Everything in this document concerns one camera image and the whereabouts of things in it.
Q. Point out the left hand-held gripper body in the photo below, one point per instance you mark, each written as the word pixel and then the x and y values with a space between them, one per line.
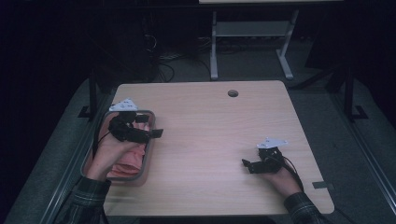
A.
pixel 124 130

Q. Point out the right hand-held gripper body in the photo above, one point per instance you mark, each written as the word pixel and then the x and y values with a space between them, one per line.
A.
pixel 271 160

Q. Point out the pink bin with grey rim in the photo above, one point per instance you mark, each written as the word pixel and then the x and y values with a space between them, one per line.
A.
pixel 151 147

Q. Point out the pink glove with grey palm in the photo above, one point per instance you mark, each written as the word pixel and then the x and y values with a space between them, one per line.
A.
pixel 126 171

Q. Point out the person's right hand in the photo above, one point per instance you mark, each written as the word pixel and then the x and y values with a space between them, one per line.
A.
pixel 285 182

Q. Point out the person's left hand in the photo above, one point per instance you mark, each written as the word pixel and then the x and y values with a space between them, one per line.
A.
pixel 107 155

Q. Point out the black tape strip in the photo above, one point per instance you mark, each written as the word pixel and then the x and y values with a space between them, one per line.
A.
pixel 323 185

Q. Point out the grey metal stand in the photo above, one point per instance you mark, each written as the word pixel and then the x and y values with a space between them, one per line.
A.
pixel 252 28

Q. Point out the black stand post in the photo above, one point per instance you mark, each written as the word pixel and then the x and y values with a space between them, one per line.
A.
pixel 92 93
pixel 349 93

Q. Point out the aluminium floor rail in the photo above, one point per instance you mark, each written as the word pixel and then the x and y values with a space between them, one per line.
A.
pixel 367 152
pixel 71 155

